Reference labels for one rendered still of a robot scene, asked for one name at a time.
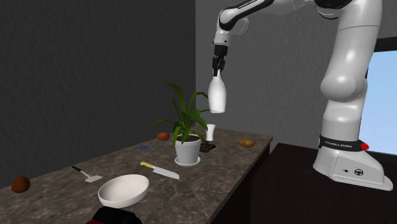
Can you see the brown round fruit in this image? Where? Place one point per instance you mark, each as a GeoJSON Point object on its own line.
{"type": "Point", "coordinates": [20, 184]}

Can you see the small blue flat object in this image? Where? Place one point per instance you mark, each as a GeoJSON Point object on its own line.
{"type": "Point", "coordinates": [144, 147]}

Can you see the brown potato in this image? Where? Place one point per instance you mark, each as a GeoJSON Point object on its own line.
{"type": "Point", "coordinates": [247, 143]}

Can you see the green plant in white pot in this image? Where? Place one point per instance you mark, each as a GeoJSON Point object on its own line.
{"type": "Point", "coordinates": [187, 149]}

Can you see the white bottle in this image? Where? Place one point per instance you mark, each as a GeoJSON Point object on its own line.
{"type": "Point", "coordinates": [216, 96]}

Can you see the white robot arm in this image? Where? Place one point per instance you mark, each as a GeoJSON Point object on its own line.
{"type": "Point", "coordinates": [347, 80]}

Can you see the dark robot stand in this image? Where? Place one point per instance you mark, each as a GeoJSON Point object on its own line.
{"type": "Point", "coordinates": [310, 192]}

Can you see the white bowl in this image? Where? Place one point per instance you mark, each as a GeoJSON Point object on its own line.
{"type": "Point", "coordinates": [123, 190]}

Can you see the window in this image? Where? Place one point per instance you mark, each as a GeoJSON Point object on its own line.
{"type": "Point", "coordinates": [380, 102]}

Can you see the small black toy car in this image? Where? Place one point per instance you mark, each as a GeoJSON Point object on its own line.
{"type": "Point", "coordinates": [207, 146]}

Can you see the black and red object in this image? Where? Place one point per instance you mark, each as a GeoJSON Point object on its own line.
{"type": "Point", "coordinates": [114, 216]}

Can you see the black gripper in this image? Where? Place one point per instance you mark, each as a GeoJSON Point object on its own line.
{"type": "Point", "coordinates": [220, 51]}

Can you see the orange-brown round fruit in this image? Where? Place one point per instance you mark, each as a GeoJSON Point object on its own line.
{"type": "Point", "coordinates": [163, 136]}

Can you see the white cup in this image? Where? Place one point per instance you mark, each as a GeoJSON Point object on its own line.
{"type": "Point", "coordinates": [210, 131]}

